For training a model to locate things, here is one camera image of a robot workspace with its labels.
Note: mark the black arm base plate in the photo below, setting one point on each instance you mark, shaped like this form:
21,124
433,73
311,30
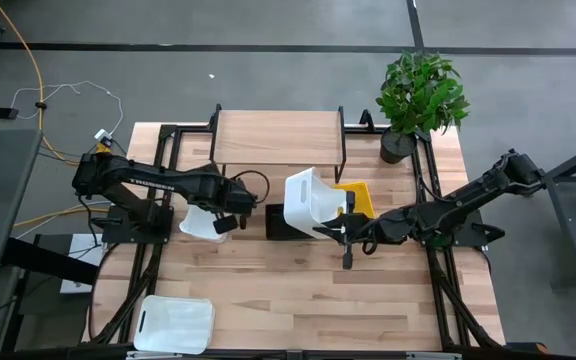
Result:
460,239
118,232

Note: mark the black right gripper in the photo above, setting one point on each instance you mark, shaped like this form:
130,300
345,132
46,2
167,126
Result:
368,227

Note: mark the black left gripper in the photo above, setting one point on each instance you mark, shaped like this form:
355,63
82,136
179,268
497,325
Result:
238,202

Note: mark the silver bracket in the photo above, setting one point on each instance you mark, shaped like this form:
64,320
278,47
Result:
153,355
433,356

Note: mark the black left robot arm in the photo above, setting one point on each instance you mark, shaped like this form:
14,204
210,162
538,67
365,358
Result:
143,177

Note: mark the green leafy plant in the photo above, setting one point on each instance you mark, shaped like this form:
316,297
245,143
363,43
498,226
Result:
420,95

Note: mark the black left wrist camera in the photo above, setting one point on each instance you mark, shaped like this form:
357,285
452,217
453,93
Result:
225,224

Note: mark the orange and black object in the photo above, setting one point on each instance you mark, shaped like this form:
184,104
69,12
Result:
540,346

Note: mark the wooden shelf with black frame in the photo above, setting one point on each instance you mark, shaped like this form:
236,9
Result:
278,137

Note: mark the yellow plastic basket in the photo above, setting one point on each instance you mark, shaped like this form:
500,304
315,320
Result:
363,197

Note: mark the black plant pot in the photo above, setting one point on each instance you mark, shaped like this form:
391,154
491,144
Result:
397,149

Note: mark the black beam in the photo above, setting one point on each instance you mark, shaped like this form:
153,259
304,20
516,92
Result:
43,260

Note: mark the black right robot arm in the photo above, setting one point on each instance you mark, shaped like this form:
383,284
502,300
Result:
458,205

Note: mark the black plastic basket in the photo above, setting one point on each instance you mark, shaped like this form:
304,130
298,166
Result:
274,222

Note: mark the black metal rig frame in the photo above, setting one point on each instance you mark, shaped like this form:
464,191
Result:
193,130

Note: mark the white paper sheet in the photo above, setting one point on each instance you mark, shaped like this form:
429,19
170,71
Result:
85,247

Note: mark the white plastic basket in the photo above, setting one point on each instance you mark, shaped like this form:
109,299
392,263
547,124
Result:
195,227
175,325
313,205

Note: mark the yellow plug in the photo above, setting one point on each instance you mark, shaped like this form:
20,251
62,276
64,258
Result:
103,148

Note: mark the white power adapter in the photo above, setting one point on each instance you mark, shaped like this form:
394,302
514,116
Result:
102,135

